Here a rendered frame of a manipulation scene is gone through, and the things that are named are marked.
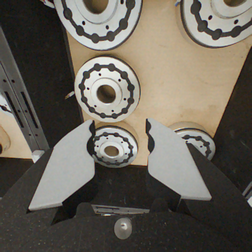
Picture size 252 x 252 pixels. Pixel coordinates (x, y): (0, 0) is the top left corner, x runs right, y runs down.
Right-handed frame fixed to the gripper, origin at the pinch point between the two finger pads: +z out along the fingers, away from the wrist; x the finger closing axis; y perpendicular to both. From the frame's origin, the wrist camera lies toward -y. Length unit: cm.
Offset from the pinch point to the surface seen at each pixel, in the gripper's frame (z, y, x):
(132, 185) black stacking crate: 5.9, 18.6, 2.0
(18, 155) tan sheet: 15.4, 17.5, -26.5
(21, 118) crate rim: 3.3, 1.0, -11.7
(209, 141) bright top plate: 6.5, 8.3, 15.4
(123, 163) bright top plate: 8.6, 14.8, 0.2
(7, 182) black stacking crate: 8.3, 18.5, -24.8
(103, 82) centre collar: 8.4, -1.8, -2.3
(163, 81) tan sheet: 10.8, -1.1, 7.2
